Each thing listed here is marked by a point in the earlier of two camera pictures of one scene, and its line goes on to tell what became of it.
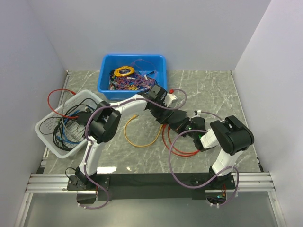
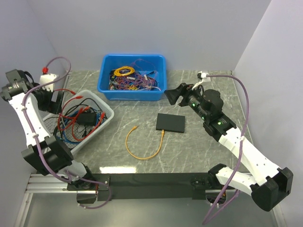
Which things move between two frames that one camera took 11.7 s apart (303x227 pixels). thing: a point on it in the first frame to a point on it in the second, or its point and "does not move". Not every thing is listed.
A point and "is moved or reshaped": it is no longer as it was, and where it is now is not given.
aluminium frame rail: [46, 183] does not move
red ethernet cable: [191, 153] is moved or reshaped
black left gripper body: [158, 113] to [33, 84]
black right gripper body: [192, 135] to [191, 97]
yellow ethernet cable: [137, 145] to [136, 127]
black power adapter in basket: [84, 117] does not move
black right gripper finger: [179, 126] to [173, 95]
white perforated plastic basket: [63, 130] does not move
